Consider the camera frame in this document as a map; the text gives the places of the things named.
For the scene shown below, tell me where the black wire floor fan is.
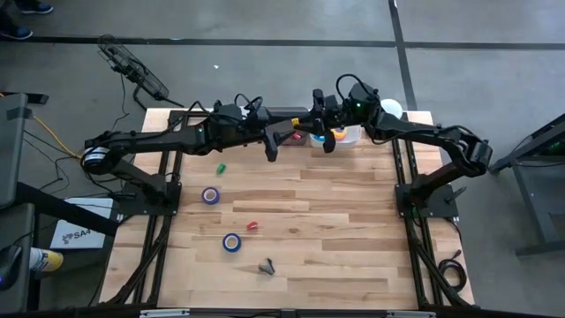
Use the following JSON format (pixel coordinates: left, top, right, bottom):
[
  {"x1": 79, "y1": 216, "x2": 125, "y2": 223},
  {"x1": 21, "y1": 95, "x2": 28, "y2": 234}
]
[{"x1": 96, "y1": 34, "x2": 185, "y2": 110}]

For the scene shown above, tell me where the grey translucent plastic bin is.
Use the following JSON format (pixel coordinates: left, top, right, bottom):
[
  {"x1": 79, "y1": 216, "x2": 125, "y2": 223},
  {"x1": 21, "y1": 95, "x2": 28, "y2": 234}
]
[{"x1": 254, "y1": 106, "x2": 310, "y2": 148}]

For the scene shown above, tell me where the black metal stand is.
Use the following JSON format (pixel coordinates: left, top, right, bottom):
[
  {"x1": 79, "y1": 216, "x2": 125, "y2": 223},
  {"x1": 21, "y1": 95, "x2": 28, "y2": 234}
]
[{"x1": 488, "y1": 113, "x2": 565, "y2": 258}]

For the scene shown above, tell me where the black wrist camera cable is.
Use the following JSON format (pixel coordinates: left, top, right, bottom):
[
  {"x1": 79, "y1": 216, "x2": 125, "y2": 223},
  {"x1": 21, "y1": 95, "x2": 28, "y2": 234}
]
[
  {"x1": 232, "y1": 92, "x2": 265, "y2": 114},
  {"x1": 335, "y1": 73, "x2": 368, "y2": 103}
]

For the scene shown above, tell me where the black metal beam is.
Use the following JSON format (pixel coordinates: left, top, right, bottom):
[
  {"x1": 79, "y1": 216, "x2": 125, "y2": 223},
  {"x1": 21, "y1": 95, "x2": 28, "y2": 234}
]
[{"x1": 15, "y1": 181, "x2": 121, "y2": 238}]

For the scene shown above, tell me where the black power cable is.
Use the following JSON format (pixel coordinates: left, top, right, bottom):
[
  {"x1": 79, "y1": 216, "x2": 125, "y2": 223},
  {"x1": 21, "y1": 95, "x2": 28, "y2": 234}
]
[{"x1": 52, "y1": 72, "x2": 140, "y2": 178}]

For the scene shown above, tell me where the coiled black cable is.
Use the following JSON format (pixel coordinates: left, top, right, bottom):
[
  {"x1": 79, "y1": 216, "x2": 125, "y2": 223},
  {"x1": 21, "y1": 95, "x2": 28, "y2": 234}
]
[{"x1": 437, "y1": 249, "x2": 469, "y2": 293}]

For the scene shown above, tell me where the purple tape roll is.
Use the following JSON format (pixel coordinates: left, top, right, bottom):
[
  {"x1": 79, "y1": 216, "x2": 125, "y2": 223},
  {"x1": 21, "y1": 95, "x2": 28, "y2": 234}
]
[{"x1": 200, "y1": 185, "x2": 222, "y2": 206}]

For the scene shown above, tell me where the white mushroom lamp brass stem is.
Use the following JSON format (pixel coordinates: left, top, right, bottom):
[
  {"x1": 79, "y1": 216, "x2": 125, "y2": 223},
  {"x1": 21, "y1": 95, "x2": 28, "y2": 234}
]
[{"x1": 380, "y1": 97, "x2": 404, "y2": 121}]

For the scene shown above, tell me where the silver metal bracket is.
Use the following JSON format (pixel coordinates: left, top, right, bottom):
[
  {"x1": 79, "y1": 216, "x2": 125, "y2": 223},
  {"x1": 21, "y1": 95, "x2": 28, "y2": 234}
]
[
  {"x1": 139, "y1": 308, "x2": 192, "y2": 318},
  {"x1": 385, "y1": 309, "x2": 436, "y2": 318}
]

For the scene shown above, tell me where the white paper sheet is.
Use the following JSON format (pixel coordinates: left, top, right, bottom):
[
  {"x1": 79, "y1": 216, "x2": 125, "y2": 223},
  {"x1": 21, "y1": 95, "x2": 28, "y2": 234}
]
[{"x1": 49, "y1": 196, "x2": 115, "y2": 251}]

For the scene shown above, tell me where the yellow cable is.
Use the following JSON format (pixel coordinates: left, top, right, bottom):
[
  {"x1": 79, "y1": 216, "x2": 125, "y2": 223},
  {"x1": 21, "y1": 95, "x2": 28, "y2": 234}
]
[{"x1": 0, "y1": 91, "x2": 83, "y2": 160}]

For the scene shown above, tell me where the grey case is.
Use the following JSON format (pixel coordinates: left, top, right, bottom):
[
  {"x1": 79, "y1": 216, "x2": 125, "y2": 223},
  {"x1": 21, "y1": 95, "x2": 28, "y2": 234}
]
[
  {"x1": 0, "y1": 202, "x2": 36, "y2": 315},
  {"x1": 0, "y1": 93, "x2": 29, "y2": 209}
]

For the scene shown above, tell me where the person's shoe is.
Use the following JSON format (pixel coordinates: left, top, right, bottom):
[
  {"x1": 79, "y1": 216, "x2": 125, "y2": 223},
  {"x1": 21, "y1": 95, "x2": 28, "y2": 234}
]
[
  {"x1": 11, "y1": 0, "x2": 55, "y2": 17},
  {"x1": 0, "y1": 25, "x2": 36, "y2": 44}
]

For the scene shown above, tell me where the white yellow bottle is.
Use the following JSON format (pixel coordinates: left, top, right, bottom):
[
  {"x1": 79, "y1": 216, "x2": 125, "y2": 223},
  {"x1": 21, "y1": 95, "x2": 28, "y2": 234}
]
[{"x1": 28, "y1": 246, "x2": 64, "y2": 274}]

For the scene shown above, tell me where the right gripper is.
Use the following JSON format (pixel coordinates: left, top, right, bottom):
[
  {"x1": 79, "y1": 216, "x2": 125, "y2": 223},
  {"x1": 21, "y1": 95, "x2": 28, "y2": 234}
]
[{"x1": 299, "y1": 86, "x2": 380, "y2": 155}]

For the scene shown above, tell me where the black aluminium table frame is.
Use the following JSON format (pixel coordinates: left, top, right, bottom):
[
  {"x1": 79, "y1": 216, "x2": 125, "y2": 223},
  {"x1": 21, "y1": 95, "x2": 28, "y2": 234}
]
[{"x1": 99, "y1": 108, "x2": 476, "y2": 310}]

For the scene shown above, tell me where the black device green light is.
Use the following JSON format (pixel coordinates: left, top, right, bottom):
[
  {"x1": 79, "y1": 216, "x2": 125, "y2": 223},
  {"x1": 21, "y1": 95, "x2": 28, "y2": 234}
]
[{"x1": 0, "y1": 244, "x2": 23, "y2": 292}]

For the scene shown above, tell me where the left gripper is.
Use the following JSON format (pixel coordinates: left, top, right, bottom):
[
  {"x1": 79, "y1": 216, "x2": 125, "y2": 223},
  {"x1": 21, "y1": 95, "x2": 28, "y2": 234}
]
[{"x1": 240, "y1": 107, "x2": 292, "y2": 163}]

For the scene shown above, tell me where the dark blue tape roll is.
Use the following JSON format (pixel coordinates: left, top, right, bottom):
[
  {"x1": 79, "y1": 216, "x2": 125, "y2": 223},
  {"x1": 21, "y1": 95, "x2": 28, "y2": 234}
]
[{"x1": 222, "y1": 232, "x2": 243, "y2": 254}]

